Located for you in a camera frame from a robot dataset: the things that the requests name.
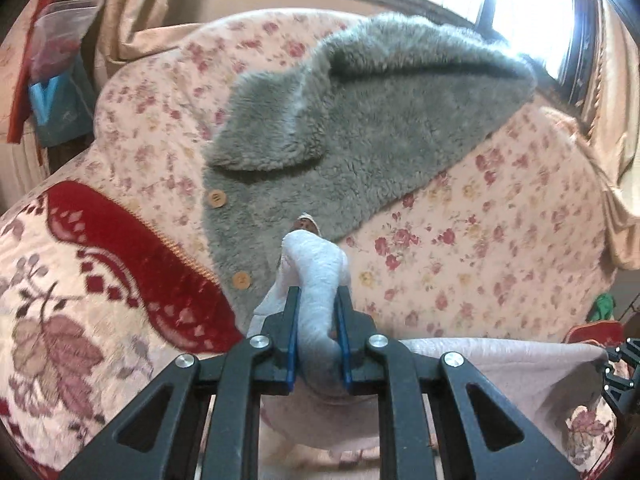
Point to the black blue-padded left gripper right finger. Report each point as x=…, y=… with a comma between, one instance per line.
x=439, y=417

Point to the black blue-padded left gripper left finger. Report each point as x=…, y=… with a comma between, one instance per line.
x=198, y=418

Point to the green cloth item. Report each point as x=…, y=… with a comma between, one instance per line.
x=602, y=308

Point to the red cream floral blanket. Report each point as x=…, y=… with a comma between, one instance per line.
x=94, y=304

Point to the pink floral quilt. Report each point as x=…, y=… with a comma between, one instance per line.
x=508, y=243

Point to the beige curtain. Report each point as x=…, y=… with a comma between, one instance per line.
x=611, y=115

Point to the grey fuzzy button cardigan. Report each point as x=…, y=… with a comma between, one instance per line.
x=376, y=111

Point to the blue paper bag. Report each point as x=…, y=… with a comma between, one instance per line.
x=63, y=106

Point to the clear plastic bag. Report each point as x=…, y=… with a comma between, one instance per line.
x=57, y=37

